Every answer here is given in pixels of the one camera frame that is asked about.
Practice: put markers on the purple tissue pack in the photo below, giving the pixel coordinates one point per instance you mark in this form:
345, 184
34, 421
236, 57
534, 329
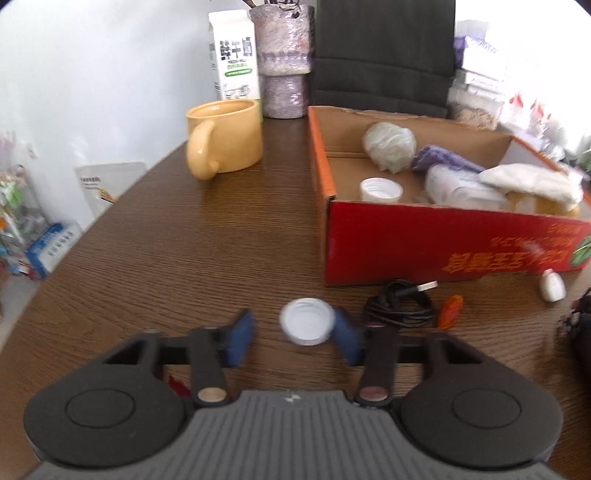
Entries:
480, 50

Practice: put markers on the flat white box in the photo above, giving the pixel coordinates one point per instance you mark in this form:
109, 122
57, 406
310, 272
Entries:
480, 81

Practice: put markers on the clear jar of seeds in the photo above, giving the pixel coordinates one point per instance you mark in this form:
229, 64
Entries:
475, 110

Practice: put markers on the blue white carton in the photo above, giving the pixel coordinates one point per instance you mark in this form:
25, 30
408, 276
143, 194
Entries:
51, 249

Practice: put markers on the black paper bag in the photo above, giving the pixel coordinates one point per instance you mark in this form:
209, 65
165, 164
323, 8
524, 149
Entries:
383, 60

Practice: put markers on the white milk carton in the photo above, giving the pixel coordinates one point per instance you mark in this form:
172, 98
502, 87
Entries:
235, 60

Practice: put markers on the red cardboard box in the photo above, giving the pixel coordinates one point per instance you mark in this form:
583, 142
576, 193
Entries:
415, 244

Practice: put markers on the large ridged white cap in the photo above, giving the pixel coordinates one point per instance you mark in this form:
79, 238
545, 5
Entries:
379, 190

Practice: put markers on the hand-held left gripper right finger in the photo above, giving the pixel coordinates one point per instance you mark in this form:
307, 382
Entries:
347, 337

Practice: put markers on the white paper pamphlet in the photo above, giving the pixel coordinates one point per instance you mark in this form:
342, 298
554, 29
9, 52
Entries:
108, 184

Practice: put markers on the purple textured vase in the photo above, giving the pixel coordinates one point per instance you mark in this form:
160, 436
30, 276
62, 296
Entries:
284, 60

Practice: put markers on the yellow ceramic mug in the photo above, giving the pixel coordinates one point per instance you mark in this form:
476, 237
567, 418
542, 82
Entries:
231, 138

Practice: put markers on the white yellow plush toy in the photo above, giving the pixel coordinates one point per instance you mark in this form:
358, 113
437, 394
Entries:
535, 184

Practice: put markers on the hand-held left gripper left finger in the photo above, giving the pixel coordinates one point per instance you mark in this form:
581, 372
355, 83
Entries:
240, 339

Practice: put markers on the red green fabric flower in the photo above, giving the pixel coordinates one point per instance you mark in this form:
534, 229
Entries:
179, 386

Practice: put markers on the clear plastic container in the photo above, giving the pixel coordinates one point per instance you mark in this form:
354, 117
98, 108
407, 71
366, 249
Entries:
457, 189

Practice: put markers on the clear plastic bag bundle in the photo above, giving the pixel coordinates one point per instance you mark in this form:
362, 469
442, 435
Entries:
390, 147

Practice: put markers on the small white bottle cap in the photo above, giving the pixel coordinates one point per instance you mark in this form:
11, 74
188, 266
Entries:
305, 321

